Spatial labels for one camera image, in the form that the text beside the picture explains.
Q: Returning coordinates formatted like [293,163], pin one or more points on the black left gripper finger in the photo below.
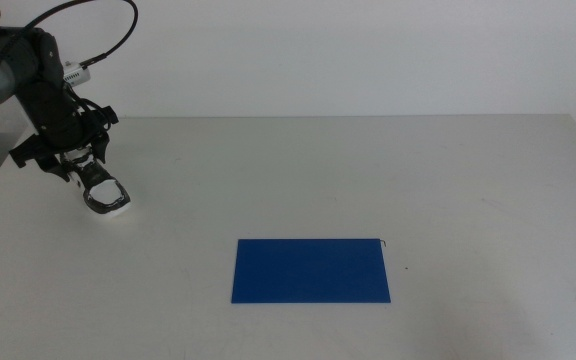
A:
[55,166]
[101,149]

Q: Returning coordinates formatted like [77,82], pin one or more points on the black and white sneaker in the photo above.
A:
[105,192]

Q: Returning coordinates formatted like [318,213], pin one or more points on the blue rectangular mat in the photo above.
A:
[310,270]

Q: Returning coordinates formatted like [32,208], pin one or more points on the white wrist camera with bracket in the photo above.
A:
[75,74]

